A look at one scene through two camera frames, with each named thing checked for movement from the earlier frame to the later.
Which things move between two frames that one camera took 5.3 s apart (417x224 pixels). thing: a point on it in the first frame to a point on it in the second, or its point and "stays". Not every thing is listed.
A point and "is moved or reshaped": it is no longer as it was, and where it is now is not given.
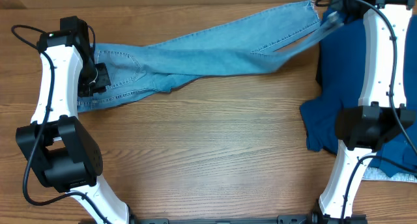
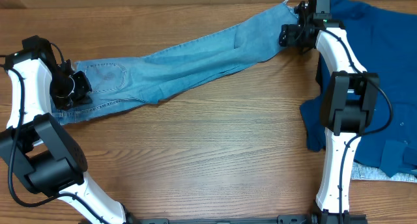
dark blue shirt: x=339 y=75 stays
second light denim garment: x=374 y=174 stays
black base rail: x=316 y=218 stays
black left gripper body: x=100 y=77 to x=80 y=87
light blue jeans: x=253 y=45 is moved or reshaped
